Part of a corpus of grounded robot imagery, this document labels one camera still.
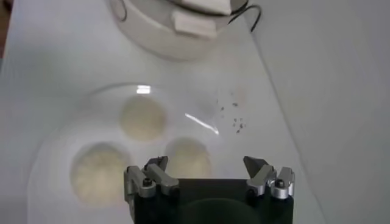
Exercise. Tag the white steamed baozi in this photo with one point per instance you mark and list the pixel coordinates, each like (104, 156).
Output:
(189, 158)
(99, 173)
(142, 117)

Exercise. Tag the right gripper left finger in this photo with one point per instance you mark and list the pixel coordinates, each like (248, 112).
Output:
(161, 179)

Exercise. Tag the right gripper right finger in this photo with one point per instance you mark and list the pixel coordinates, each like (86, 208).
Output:
(262, 178)

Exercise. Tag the white round plate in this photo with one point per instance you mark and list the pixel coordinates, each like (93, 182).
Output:
(76, 128)

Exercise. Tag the dark crumbs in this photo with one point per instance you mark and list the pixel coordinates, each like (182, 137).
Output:
(241, 125)

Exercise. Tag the cream electric cooker base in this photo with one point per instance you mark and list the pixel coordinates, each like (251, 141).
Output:
(152, 36)

